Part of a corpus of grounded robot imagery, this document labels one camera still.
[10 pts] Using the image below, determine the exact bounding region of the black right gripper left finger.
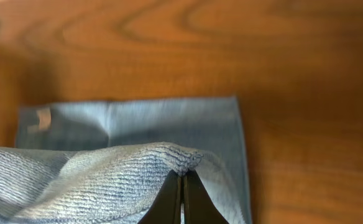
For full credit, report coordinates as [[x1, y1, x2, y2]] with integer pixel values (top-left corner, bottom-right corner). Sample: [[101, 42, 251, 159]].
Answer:
[[138, 170, 182, 224]]

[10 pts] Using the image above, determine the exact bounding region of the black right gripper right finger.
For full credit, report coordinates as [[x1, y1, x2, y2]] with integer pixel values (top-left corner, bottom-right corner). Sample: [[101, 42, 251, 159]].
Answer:
[[183, 170, 228, 224]]

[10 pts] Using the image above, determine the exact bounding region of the blue microfiber cloth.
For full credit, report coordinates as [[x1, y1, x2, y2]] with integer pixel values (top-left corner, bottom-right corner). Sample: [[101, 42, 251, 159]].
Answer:
[[0, 97, 252, 223]]

